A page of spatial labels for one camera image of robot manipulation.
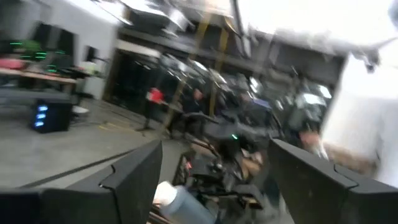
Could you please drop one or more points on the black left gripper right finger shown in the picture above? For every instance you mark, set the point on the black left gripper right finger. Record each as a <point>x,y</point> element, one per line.
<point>317,193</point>

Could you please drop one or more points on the teal paint bottle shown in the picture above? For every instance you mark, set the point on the teal paint bottle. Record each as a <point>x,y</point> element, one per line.
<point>186,208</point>

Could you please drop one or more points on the black lit computer tower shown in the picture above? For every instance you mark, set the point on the black lit computer tower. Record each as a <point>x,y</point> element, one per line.
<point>51,116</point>

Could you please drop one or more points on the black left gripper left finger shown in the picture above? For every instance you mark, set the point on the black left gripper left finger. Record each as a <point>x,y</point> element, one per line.
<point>124,193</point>

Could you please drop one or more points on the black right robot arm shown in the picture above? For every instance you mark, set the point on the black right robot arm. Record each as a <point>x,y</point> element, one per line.
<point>224,130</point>

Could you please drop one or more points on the small red object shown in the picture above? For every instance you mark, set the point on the small red object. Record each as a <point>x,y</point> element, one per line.
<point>155,95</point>

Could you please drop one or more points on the wooden desk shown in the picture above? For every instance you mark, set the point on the wooden desk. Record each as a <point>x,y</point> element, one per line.
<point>40,76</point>

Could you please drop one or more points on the person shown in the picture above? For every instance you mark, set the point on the person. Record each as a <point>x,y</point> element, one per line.
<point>192,104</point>
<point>367,124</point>

